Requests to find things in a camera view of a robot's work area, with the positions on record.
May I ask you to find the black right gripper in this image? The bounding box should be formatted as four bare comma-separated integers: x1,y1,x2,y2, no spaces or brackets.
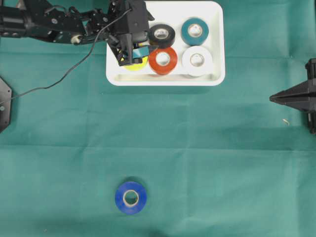
269,58,316,135

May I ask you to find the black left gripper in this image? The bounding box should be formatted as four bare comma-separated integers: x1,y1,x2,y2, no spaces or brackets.
86,0,150,66

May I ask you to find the yellow tape roll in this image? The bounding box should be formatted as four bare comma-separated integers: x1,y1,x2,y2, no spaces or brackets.
124,43,149,71

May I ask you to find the red tape roll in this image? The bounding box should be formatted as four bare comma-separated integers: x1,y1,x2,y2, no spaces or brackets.
149,47,178,75

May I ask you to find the black tape roll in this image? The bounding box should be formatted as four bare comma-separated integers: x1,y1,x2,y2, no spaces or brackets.
148,24,175,48

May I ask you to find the white tape roll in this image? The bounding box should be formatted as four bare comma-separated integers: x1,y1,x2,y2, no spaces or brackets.
182,46,214,77

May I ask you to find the green tape roll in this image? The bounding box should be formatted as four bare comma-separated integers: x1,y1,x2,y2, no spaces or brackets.
181,18,209,46

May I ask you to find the blue tape roll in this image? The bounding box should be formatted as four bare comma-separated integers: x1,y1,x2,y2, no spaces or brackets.
115,182,147,215

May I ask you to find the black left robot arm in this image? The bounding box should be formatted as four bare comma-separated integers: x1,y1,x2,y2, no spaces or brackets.
0,0,154,66

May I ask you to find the white plastic case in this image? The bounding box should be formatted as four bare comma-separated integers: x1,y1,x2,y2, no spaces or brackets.
105,0,225,86

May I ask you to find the green table cloth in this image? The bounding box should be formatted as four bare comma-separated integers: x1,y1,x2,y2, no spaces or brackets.
0,0,316,237

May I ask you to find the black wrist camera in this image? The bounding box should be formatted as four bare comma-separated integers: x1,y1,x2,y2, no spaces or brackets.
112,0,155,43

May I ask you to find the black camera cable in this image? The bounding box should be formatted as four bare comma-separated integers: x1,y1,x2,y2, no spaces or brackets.
9,8,131,99

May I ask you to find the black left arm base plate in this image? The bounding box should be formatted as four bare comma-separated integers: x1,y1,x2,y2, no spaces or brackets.
0,78,12,132

